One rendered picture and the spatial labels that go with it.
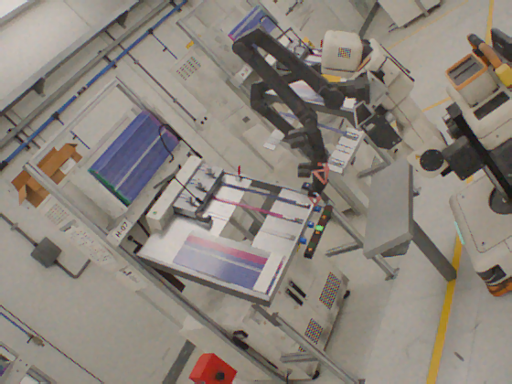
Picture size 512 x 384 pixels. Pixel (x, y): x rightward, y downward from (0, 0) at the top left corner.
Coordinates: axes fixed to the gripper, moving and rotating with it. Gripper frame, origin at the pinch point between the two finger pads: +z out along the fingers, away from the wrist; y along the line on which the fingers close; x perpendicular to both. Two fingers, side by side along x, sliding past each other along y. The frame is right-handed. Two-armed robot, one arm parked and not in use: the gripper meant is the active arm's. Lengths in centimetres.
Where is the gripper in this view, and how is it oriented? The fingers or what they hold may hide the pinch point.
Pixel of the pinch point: (317, 197)
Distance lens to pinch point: 248.7
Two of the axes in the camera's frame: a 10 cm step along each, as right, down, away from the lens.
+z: 0.8, 7.0, 7.1
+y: -4.0, 6.7, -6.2
